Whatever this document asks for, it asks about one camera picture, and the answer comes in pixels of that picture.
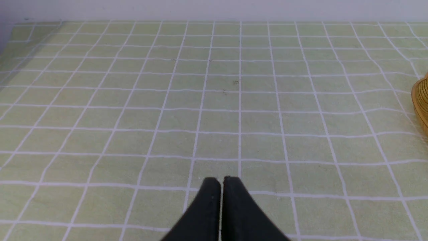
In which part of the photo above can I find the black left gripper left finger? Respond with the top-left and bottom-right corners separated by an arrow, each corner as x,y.
162,177 -> 221,241

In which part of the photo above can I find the green checkered tablecloth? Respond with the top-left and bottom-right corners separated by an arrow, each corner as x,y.
0,20 -> 427,241

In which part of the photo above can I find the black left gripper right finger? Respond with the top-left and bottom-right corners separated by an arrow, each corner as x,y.
221,176 -> 289,241

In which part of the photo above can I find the amber plastic fruit plate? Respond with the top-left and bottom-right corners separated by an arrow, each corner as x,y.
411,73 -> 428,136

